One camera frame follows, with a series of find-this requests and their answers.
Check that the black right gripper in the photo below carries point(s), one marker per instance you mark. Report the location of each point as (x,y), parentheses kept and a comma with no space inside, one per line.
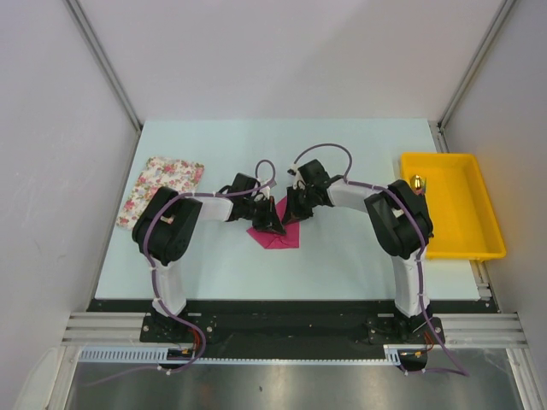
(293,213)

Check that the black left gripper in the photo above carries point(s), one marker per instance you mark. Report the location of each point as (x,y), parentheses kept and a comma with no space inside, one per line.
(269,220)

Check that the pink paper napkin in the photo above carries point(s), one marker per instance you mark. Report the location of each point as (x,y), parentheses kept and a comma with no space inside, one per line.
(291,239)

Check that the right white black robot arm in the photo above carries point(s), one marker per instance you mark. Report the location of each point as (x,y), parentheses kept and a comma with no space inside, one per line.
(399,217)

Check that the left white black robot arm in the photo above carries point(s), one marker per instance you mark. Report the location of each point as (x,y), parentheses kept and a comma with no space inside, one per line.
(164,230)

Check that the floral patterned tray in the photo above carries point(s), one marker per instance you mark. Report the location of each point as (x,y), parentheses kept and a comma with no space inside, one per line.
(159,171)

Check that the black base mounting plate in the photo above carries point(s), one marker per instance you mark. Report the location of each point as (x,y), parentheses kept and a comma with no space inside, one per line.
(371,322)

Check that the gold iridescent spoon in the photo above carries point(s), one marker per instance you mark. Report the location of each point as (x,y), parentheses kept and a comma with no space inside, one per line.
(418,185)

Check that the yellow plastic bin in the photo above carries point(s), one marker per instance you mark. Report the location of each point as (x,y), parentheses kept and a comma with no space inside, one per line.
(465,226)

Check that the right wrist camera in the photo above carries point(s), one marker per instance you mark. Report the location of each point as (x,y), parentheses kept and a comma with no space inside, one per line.
(297,178)

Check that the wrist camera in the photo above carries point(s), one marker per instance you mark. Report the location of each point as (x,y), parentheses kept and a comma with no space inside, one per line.
(297,178)
(265,192)

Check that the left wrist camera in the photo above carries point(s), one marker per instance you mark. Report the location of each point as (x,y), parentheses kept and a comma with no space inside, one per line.
(265,192)

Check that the white slotted cable duct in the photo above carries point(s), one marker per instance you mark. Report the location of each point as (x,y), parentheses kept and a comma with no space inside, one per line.
(177,356)

